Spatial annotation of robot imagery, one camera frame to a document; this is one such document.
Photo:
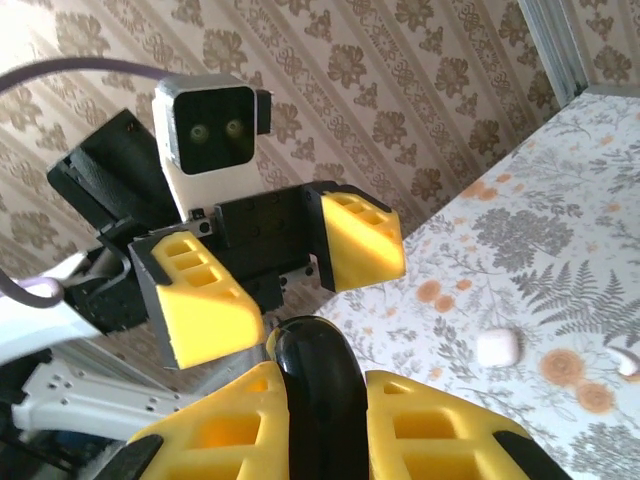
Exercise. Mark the aluminium frame post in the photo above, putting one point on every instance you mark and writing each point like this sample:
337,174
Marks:
555,50

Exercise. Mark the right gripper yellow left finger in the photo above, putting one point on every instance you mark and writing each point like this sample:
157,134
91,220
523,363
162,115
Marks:
215,440

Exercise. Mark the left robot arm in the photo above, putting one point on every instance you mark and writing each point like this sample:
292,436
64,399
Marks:
45,330

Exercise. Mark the white earbud charging case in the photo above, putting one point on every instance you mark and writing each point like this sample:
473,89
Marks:
496,348

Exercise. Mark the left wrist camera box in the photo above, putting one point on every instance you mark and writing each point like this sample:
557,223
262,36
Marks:
215,125

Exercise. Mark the aluminium table edge rail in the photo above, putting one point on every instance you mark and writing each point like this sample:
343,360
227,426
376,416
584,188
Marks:
115,369

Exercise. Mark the black glossy round case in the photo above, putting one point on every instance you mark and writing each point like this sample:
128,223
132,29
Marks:
320,400

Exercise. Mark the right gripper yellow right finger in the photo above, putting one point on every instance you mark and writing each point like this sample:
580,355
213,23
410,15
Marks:
450,440

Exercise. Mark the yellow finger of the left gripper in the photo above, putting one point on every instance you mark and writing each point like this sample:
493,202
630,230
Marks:
360,245
210,320

